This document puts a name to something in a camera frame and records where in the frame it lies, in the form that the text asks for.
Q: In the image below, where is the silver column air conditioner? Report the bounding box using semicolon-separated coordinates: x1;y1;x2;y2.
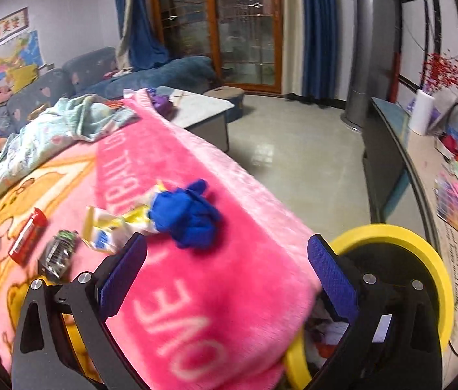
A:
340;0;398;133

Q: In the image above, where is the blue grey sofa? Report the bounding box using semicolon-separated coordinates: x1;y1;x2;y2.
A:
0;46;219;159

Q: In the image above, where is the pink cartoon printed blanket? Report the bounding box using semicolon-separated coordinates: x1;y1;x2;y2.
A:
0;88;323;390

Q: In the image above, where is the colourful sticker sheet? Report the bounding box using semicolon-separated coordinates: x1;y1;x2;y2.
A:
434;173;458;234

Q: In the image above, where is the beige curtain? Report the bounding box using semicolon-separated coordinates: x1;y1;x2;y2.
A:
115;0;140;70

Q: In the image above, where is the light blue printed quilt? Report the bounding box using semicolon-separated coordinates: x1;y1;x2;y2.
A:
0;94;140;228

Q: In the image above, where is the grey green foil wrapper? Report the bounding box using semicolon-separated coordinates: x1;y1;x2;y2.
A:
41;229;80;279

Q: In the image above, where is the white paper roll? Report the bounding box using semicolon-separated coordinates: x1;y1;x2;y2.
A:
410;89;435;136

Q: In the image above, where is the grey coffee table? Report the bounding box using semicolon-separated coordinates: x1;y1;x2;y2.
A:
156;86;235;153

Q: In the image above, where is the grey upholstered stool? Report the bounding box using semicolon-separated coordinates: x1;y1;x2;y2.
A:
204;86;246;124

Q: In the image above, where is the red cylindrical snack packet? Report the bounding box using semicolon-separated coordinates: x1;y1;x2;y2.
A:
8;207;48;267

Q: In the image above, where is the blue curtain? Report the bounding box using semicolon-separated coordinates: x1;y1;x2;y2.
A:
113;0;170;72
301;0;339;100

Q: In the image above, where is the purple bundle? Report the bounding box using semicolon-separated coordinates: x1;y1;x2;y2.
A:
150;87;175;116

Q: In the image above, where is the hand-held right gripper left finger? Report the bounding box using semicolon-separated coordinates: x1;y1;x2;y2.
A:
11;232;149;390

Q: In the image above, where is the wooden framed glass door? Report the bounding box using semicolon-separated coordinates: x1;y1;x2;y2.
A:
148;0;284;94

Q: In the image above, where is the yellow snack wrapper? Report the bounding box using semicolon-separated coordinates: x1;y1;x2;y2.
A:
82;183;168;256

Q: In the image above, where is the long television cabinet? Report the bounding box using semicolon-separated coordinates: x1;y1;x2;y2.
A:
363;97;458;374

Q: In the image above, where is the crumpled blue cloth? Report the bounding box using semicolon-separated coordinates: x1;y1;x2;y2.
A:
149;179;222;250

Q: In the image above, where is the framed wall banner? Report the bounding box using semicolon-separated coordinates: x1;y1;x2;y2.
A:
0;7;30;51

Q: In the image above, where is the yellow rimmed trash bin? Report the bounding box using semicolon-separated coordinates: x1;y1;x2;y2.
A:
283;224;456;390

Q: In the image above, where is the red berry branch decoration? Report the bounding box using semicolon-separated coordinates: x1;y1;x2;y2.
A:
420;53;458;94

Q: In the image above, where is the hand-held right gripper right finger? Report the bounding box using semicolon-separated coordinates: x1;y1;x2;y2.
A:
306;233;444;390

